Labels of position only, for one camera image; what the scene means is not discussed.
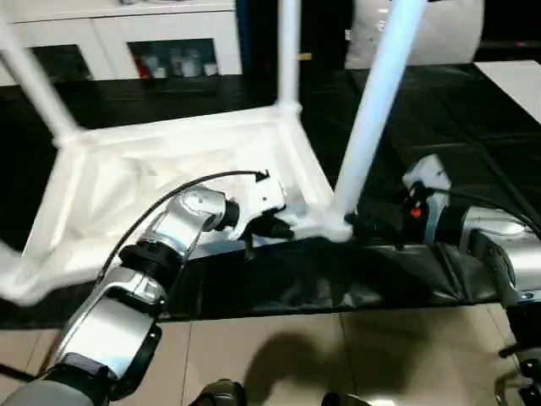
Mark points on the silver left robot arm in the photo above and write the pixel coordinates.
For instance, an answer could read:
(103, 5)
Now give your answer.
(198, 207)

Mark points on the grey cushion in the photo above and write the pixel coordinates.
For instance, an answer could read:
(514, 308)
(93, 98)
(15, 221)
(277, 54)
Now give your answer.
(444, 38)

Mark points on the black stand base bar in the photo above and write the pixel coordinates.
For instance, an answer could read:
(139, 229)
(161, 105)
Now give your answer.
(17, 372)
(511, 350)

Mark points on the white glass-door cabinet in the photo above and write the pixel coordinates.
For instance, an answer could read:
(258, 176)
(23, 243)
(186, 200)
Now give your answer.
(105, 25)

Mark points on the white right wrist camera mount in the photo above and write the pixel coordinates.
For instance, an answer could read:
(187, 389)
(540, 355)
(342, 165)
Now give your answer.
(427, 173)

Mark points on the white plastic table leg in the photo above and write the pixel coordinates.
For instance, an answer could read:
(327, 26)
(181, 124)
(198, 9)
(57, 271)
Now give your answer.
(289, 51)
(34, 76)
(372, 105)

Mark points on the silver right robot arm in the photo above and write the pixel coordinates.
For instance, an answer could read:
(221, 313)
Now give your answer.
(486, 237)

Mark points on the white plastic table top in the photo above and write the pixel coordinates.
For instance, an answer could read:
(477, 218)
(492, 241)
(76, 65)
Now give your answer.
(127, 148)

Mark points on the black work mat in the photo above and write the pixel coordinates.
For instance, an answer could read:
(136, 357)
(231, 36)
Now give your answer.
(444, 118)

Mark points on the black robot foot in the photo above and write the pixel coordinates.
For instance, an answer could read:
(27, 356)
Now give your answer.
(342, 399)
(224, 393)

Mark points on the small yellow label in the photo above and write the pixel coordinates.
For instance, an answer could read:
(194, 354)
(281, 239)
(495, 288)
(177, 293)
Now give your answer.
(304, 56)

